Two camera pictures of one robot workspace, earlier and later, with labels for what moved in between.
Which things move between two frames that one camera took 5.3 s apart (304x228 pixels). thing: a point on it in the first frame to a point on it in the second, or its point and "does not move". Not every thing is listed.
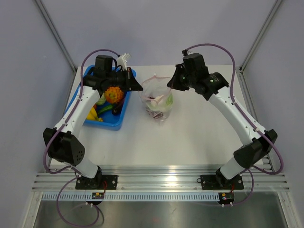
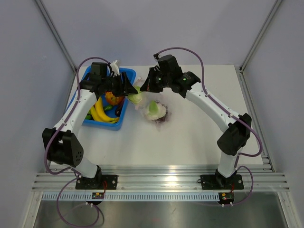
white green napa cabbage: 158,104 to 156,110
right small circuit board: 226,197 does not move
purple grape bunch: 155,115 to 161,120
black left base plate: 100,182 does not move
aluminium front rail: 157,178 does not move
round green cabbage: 101,100 to 136,98
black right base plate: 220,182 does not move
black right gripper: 175,83 to 149,84
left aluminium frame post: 57,34 does not move
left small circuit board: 98,195 does not move
